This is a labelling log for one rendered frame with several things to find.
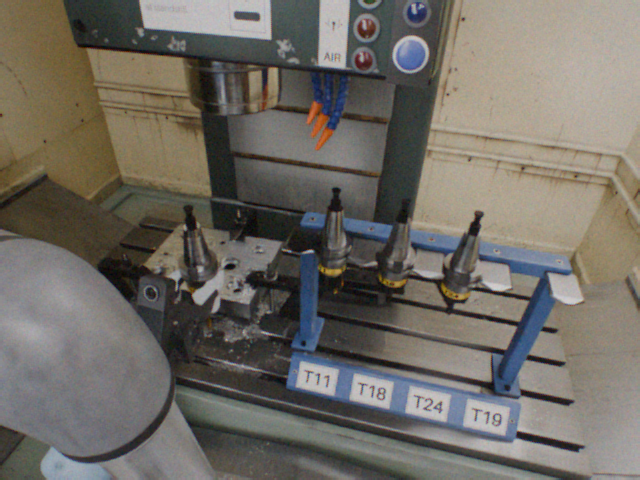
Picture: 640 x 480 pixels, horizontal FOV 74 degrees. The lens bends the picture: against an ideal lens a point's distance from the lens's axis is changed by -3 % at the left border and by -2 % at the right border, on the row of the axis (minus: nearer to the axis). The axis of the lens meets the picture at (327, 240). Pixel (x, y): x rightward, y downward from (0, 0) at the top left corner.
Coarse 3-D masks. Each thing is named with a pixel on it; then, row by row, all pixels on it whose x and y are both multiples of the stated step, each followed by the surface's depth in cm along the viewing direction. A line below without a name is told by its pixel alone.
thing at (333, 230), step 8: (328, 208) 70; (328, 216) 70; (336, 216) 69; (328, 224) 71; (336, 224) 70; (344, 224) 72; (328, 232) 71; (336, 232) 71; (344, 232) 72; (320, 240) 74; (328, 240) 72; (336, 240) 72; (344, 240) 73; (336, 248) 72
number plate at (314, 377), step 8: (304, 368) 86; (312, 368) 86; (320, 368) 86; (328, 368) 85; (304, 376) 86; (312, 376) 86; (320, 376) 86; (328, 376) 85; (336, 376) 85; (296, 384) 86; (304, 384) 86; (312, 384) 86; (320, 384) 85; (328, 384) 85; (328, 392) 85
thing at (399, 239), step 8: (400, 224) 67; (408, 224) 68; (392, 232) 69; (400, 232) 68; (408, 232) 68; (392, 240) 69; (400, 240) 69; (408, 240) 69; (392, 248) 70; (400, 248) 69; (408, 248) 70; (392, 256) 71; (400, 256) 70; (408, 256) 71
